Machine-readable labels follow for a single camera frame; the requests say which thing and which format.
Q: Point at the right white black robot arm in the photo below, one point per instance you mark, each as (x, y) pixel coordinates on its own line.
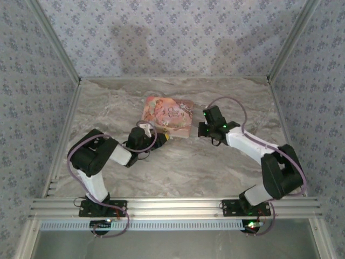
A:
(248, 140)

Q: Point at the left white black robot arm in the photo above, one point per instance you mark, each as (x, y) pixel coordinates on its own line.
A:
(94, 183)

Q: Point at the pink illustrated diary book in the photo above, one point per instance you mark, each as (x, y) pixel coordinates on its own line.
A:
(167, 113)

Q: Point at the left black controller board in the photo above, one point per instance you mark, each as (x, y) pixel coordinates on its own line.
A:
(101, 225)

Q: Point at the black controller board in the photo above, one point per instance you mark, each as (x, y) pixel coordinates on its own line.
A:
(252, 226)
(101, 225)

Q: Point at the right black controller board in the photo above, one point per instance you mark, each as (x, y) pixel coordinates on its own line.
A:
(252, 226)

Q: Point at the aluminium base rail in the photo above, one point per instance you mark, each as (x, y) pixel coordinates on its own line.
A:
(175, 206)

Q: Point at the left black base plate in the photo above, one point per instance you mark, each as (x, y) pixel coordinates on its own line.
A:
(118, 209)

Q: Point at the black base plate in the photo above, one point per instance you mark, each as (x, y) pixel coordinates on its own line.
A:
(118, 209)
(230, 207)

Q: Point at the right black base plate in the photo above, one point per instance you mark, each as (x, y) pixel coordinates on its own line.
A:
(230, 207)

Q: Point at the aluminium frame post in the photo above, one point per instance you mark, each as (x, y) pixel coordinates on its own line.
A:
(293, 37)
(54, 37)

